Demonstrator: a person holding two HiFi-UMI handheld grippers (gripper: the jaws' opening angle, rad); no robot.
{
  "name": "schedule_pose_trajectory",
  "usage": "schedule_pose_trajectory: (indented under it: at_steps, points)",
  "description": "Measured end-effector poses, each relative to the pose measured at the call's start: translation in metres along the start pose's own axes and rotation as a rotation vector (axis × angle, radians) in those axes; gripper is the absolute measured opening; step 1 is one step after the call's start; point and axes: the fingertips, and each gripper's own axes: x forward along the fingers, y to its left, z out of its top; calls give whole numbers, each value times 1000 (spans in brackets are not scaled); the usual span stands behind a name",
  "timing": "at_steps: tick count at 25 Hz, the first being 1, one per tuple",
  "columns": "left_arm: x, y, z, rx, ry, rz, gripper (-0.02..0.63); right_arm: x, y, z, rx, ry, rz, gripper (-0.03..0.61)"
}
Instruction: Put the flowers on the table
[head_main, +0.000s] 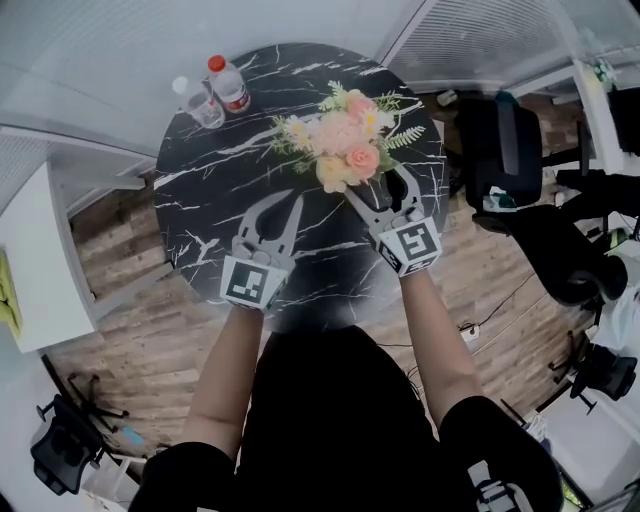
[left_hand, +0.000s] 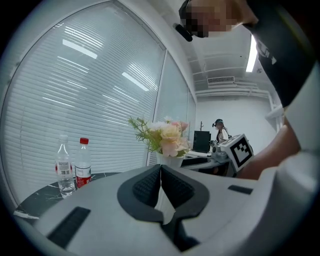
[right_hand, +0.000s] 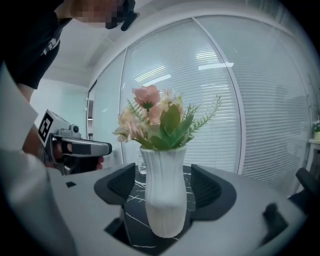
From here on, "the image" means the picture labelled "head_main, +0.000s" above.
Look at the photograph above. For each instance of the person's black shirt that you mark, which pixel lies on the person's black shirt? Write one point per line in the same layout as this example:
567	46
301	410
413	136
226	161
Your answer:
340	435

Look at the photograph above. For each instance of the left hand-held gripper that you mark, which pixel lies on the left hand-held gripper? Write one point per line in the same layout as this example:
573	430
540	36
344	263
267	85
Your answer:
250	282

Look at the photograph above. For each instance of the white power strip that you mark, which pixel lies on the white power strip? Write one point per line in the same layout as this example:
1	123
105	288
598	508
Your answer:
470	332

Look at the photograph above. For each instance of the black marble round table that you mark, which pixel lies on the black marble round table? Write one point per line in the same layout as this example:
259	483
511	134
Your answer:
210	200

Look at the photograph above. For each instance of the black swivel chair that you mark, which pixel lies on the black swivel chair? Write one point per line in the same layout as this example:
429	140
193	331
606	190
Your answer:
605	375

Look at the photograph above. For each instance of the red-label water bottle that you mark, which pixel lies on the red-label water bottle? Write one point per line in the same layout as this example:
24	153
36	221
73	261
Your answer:
231	87

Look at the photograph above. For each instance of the green cloth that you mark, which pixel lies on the green cloth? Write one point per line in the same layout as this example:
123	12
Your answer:
9	295

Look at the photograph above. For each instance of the person's left forearm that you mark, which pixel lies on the person's left forearm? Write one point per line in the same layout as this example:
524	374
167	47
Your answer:
225	385

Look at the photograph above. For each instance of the black chair with armrests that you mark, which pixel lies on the black chair with armrests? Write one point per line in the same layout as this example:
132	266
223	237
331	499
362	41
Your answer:
65	445

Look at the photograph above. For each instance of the clear white-capped water bottle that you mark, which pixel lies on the clear white-capped water bottle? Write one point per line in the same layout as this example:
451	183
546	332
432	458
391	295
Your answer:
202	107

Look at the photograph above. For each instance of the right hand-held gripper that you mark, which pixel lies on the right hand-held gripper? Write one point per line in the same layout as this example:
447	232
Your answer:
410	245

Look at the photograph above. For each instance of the black monitor screen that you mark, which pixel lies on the black monitor screen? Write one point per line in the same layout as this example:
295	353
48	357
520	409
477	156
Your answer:
627	120

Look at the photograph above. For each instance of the person's right forearm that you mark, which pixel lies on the person's right forearm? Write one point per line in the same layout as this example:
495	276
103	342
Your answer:
440	360

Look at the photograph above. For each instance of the pink and white flowers bouquet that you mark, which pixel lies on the pink and white flowers bouquet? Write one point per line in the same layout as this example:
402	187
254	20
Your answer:
345	140

